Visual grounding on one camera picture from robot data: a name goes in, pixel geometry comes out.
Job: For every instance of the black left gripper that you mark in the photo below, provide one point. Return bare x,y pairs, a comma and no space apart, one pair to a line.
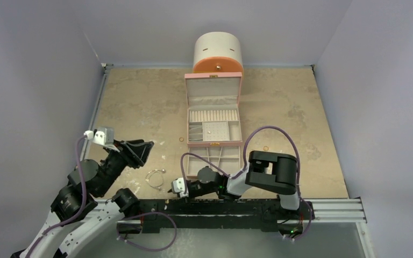
136,156

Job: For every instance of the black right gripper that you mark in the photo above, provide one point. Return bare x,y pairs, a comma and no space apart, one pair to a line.
189,188

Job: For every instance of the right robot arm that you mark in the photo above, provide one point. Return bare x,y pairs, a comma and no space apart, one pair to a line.
274,172

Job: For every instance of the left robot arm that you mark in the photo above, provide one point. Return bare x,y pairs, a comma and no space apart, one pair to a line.
113,166

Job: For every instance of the pink jewelry box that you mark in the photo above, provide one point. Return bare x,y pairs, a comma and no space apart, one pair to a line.
213,105

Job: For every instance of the silver pearl bangle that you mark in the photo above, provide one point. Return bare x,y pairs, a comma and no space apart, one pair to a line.
155,178

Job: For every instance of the pink box pull-out drawer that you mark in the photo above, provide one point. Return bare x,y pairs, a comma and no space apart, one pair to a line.
227,159

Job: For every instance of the round beige orange box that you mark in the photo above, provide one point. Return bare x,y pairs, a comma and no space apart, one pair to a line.
217,52

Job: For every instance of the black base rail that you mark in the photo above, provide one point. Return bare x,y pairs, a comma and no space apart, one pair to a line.
265,215

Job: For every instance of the aluminium frame rail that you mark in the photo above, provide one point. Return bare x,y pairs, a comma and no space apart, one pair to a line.
87,124

